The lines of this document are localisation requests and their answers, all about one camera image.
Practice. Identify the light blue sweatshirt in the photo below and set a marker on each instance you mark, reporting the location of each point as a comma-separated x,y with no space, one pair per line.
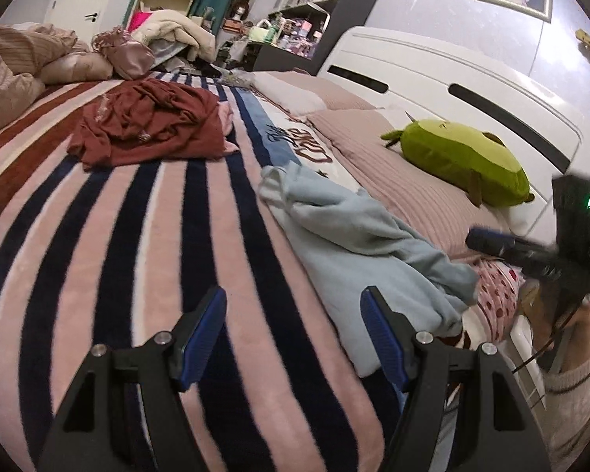
354,255

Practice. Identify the green avocado plush toy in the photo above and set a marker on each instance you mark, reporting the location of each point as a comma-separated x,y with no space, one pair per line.
457,157

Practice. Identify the dark desk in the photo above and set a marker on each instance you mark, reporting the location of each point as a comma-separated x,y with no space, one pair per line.
275,56

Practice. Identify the pink dotted bed sheet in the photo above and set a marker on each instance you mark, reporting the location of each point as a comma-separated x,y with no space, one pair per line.
496,295

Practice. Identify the pale green container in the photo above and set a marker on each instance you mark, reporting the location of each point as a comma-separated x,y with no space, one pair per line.
260,32

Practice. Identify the person's right forearm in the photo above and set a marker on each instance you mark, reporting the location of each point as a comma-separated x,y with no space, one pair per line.
577,403

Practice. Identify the pink satin bag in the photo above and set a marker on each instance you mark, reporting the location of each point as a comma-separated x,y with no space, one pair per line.
128,56

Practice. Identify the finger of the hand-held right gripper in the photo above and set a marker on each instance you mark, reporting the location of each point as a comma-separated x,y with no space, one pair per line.
501,246

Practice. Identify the dark bookshelf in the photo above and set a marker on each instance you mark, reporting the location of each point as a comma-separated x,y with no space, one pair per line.
368,14

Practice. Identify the bright pink shopping bag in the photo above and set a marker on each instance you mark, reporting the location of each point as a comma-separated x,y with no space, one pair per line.
138,22

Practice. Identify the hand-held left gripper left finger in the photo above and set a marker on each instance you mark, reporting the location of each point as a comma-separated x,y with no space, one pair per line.
204,334

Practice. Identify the striped fleece blanket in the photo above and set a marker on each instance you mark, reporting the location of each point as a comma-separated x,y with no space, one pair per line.
128,236

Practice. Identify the white bed headboard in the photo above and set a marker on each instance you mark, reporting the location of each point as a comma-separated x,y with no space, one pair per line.
423,64

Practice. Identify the small pink ribbed pillow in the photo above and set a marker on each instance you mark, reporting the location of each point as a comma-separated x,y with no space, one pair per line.
314,91

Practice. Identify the beige crumpled duvet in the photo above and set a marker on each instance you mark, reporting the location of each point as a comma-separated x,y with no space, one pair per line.
14,69

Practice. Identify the person's right hand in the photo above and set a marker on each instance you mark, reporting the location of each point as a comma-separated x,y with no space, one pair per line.
545,314

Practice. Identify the small silver pouch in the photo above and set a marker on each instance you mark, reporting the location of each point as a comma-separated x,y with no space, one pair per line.
235,76

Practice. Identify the large pink ribbed pillow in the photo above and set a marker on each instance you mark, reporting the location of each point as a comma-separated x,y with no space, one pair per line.
403,177

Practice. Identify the cream folded blanket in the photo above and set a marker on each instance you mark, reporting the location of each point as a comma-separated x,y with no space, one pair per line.
177,32

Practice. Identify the wig mannequin head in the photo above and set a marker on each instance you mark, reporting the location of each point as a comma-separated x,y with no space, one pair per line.
238,12

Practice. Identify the dark red garment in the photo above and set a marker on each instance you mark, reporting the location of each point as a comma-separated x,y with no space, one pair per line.
152,123

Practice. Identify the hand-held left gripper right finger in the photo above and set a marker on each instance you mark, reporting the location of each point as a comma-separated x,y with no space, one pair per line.
383,334

